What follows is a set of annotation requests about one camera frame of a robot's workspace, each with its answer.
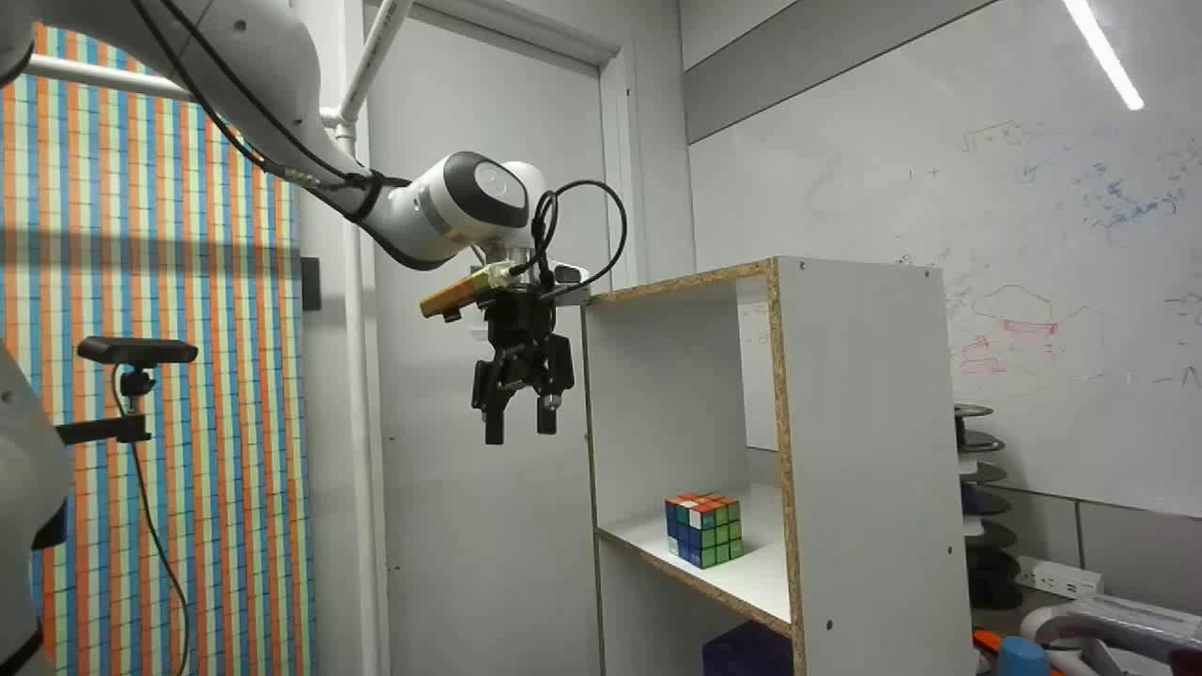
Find white wooden shelf unit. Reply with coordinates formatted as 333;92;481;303
576;256;976;676

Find wrist camera on tan mount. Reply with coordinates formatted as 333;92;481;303
419;263;518;325

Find dark blue box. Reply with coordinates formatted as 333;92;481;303
699;621;797;676

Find grey and white device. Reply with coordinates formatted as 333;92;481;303
1020;594;1202;676

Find colourful striped wall panel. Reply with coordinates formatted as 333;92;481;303
0;23;316;676

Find small black wall box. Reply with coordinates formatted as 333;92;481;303
296;256;326;315

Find white slanted pipe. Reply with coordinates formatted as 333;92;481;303
333;0;419;133

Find white power strip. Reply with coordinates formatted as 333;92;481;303
1016;555;1109;605

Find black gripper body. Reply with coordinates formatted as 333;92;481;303
471;282;580;405

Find white door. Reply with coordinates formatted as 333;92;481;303
361;0;648;676

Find blue and orange object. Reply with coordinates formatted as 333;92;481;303
973;626;1056;676

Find multicoloured Rubik's cube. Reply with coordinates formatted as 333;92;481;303
660;490;748;573

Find stack of black spools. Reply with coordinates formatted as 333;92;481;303
950;402;1030;615

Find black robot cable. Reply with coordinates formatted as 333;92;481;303
129;0;634;307

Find whiteboard with scribbles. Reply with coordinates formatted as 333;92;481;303
684;0;1202;518

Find black camera stand with cable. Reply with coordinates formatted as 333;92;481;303
52;364;197;676

